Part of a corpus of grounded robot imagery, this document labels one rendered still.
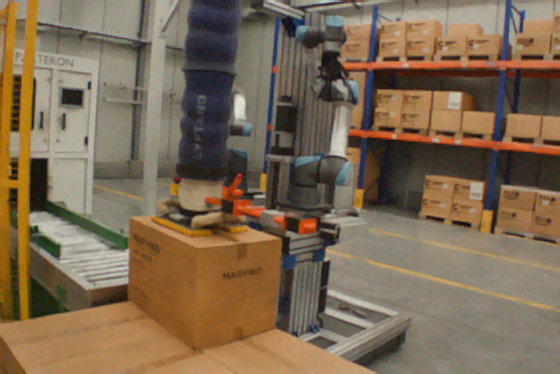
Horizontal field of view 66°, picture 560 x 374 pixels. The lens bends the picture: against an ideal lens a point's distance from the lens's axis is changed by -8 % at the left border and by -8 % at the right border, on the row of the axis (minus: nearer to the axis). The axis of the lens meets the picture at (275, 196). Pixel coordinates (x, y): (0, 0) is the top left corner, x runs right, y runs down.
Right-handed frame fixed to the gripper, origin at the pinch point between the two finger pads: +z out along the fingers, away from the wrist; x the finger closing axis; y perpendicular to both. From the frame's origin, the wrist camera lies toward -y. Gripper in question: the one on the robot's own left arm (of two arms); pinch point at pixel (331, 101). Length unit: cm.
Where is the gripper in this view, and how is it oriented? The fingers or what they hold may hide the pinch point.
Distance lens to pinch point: 200.0
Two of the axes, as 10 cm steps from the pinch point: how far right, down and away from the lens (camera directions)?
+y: -6.7, 0.4, -7.4
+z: -0.8, 9.9, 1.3
